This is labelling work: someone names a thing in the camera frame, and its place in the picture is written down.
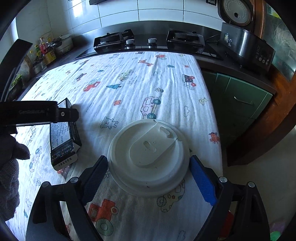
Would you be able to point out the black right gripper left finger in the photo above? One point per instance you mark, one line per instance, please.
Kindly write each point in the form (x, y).
(46, 220)

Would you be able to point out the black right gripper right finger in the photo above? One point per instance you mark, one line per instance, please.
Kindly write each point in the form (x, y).
(237, 210)

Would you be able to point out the small black white carton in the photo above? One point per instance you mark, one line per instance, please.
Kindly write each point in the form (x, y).
(65, 143)

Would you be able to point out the tray of green plants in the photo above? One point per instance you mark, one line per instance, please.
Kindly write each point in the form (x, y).
(16, 88)

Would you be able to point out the yellow label oil bottle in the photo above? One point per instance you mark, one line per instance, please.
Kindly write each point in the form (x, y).
(49, 57)

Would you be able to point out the green plastic basket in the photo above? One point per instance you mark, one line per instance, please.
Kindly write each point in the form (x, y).
(274, 236)

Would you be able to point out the green cabinet drawer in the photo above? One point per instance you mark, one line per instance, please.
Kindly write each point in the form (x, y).
(237, 104)

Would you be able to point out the white cup with lid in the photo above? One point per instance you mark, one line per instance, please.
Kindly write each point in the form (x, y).
(148, 158)

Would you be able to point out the black gas stove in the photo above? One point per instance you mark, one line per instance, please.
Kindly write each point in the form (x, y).
(172, 41)

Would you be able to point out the white cartoon print tablecloth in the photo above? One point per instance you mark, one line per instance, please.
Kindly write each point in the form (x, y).
(111, 91)

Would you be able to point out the red cap sauce bottle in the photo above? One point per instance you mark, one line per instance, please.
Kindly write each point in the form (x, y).
(43, 46)

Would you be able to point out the dark gloved left hand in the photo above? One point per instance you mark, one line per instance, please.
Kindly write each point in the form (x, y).
(11, 152)

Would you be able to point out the black rice cooker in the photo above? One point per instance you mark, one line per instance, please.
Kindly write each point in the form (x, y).
(237, 37)

